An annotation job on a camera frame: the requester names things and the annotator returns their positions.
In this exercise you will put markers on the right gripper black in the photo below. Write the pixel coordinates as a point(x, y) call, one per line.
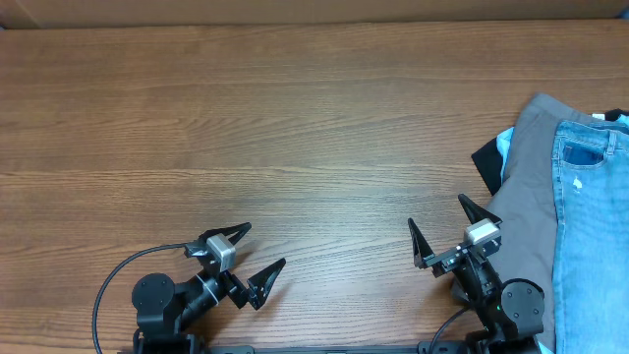
point(446, 261)

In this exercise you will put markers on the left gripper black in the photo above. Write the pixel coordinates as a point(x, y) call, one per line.
point(256, 291)

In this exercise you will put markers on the light blue denim jeans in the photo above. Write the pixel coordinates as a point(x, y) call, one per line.
point(590, 269)

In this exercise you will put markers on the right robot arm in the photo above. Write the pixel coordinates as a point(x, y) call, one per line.
point(510, 311)

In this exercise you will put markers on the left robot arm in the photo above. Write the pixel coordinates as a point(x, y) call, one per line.
point(166, 309)

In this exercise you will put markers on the grey trousers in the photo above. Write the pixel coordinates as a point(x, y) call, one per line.
point(525, 202)

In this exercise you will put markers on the black garment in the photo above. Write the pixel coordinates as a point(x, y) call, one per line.
point(489, 162)

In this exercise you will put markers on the light blue garment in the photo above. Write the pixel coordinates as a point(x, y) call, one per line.
point(503, 144)

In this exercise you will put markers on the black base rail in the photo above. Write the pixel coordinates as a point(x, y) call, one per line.
point(334, 349)

